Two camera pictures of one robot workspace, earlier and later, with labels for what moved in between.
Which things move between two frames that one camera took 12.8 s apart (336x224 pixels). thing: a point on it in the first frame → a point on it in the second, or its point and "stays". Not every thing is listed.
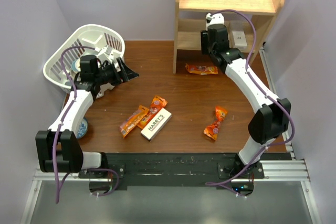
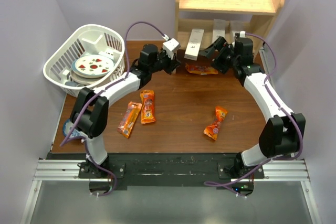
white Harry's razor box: x=150 y=131 → x=194 y=44
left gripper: x=118 y=76 → x=172 y=64
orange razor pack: x=157 y=103 → x=148 y=113
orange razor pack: x=212 y=130 stays
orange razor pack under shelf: x=201 y=70 stays
